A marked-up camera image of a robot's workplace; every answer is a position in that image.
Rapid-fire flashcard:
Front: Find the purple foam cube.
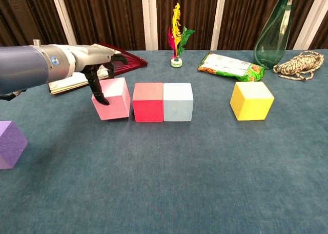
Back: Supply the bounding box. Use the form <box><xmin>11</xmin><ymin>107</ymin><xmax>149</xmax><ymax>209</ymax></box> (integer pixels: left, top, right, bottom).
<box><xmin>0</xmin><ymin>120</ymin><xmax>29</xmax><ymax>170</ymax></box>

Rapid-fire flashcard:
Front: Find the dark brown curtain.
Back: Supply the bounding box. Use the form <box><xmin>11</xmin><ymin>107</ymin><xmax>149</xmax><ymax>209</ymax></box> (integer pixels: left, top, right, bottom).
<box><xmin>0</xmin><ymin>0</ymin><xmax>328</xmax><ymax>56</ymax></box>

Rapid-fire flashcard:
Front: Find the green plastic spray bottle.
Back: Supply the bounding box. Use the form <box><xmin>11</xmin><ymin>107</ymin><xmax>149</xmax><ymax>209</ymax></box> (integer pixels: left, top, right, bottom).
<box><xmin>253</xmin><ymin>0</ymin><xmax>296</xmax><ymax>70</ymax></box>

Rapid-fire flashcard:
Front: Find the pink foam cube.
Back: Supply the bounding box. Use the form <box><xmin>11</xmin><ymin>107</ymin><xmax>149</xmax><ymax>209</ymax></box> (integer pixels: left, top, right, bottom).
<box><xmin>91</xmin><ymin>77</ymin><xmax>130</xmax><ymax>121</ymax></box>

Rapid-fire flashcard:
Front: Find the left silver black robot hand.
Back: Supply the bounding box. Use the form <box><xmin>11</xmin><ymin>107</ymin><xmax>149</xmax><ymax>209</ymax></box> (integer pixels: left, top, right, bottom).
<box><xmin>71</xmin><ymin>44</ymin><xmax>128</xmax><ymax>106</ymax></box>

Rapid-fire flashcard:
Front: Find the yellow foam cube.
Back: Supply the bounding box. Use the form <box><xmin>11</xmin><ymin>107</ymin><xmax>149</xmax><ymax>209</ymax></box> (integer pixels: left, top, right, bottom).
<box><xmin>230</xmin><ymin>81</ymin><xmax>275</xmax><ymax>121</ymax></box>

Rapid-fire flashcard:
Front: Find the green white snack bag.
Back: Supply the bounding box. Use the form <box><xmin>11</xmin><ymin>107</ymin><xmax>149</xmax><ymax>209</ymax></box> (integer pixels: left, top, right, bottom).
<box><xmin>197</xmin><ymin>52</ymin><xmax>265</xmax><ymax>82</ymax></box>

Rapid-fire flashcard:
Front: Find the colourful feather shuttlecock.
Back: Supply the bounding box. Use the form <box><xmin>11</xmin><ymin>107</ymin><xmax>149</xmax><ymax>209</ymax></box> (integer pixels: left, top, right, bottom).
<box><xmin>167</xmin><ymin>2</ymin><xmax>195</xmax><ymax>68</ymax></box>

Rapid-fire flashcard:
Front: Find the red foam cube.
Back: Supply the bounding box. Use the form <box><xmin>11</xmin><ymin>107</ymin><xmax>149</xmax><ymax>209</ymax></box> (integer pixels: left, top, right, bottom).
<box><xmin>132</xmin><ymin>82</ymin><xmax>165</xmax><ymax>123</ymax></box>

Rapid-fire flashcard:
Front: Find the beige braided rope bundle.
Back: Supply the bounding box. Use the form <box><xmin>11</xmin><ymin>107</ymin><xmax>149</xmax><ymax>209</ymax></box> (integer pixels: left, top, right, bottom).
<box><xmin>273</xmin><ymin>50</ymin><xmax>325</xmax><ymax>82</ymax></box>

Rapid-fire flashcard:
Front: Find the painted paper folding fan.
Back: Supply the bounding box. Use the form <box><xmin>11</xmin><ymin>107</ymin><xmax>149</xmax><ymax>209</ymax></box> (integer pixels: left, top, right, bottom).
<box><xmin>48</xmin><ymin>43</ymin><xmax>149</xmax><ymax>95</ymax></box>

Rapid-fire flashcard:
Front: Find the white partition frame post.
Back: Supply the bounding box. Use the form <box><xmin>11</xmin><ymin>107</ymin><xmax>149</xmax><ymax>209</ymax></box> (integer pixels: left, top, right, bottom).
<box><xmin>299</xmin><ymin>0</ymin><xmax>328</xmax><ymax>50</ymax></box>
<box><xmin>210</xmin><ymin>0</ymin><xmax>228</xmax><ymax>51</ymax></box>
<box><xmin>49</xmin><ymin>0</ymin><xmax>77</xmax><ymax>47</ymax></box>
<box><xmin>140</xmin><ymin>0</ymin><xmax>158</xmax><ymax>51</ymax></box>

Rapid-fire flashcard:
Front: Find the teal felt table mat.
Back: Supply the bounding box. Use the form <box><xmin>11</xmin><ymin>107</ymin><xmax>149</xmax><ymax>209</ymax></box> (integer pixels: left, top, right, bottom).
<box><xmin>0</xmin><ymin>49</ymin><xmax>328</xmax><ymax>234</ymax></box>

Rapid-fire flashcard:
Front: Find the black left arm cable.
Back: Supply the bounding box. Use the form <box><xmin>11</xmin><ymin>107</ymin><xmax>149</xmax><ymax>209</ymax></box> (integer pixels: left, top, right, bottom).
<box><xmin>0</xmin><ymin>89</ymin><xmax>28</xmax><ymax>101</ymax></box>

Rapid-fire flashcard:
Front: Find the light blue foam cube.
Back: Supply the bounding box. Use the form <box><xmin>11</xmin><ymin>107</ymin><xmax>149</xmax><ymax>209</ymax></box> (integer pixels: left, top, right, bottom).
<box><xmin>162</xmin><ymin>83</ymin><xmax>194</xmax><ymax>122</ymax></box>

